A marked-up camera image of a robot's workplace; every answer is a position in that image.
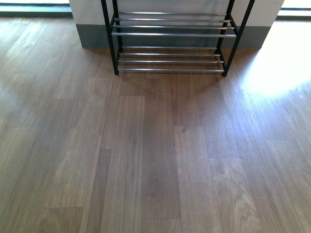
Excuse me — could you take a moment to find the window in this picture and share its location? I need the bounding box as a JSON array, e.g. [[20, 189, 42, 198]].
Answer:
[[0, 0, 73, 18], [276, 0, 311, 20]]

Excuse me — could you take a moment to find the right window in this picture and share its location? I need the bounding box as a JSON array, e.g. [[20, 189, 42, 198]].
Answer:
[[276, 0, 311, 20]]

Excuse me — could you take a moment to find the black metal shoe rack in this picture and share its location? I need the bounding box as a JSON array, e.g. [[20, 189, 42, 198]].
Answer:
[[101, 0, 254, 76]]

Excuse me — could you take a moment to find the left window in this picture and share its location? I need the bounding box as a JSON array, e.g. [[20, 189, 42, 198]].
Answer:
[[0, 0, 73, 18]]

